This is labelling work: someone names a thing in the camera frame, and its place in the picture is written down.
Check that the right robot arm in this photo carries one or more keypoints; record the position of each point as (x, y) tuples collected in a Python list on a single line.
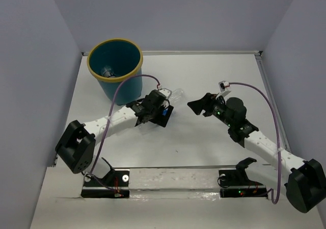
[(301, 181)]

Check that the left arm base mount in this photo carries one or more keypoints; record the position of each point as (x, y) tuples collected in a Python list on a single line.
[(112, 185)]

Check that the blue label Pocari bottle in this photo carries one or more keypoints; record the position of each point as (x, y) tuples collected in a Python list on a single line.
[(164, 113)]

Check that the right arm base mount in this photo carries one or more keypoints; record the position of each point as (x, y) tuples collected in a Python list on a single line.
[(234, 183)]

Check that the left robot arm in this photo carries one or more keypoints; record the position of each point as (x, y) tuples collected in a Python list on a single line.
[(77, 143)]

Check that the clear bottle with black label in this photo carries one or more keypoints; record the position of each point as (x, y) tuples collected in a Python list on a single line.
[(107, 72)]

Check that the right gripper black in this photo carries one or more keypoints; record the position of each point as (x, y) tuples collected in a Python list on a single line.
[(206, 102)]

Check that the large crushed clear bottle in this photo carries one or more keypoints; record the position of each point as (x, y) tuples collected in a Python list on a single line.
[(177, 97)]

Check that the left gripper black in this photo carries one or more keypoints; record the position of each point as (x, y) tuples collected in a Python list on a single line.
[(162, 119)]

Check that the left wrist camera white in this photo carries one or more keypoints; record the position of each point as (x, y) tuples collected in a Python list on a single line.
[(166, 92)]

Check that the teal bin with yellow rim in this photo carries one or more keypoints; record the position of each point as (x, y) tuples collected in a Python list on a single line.
[(126, 60)]

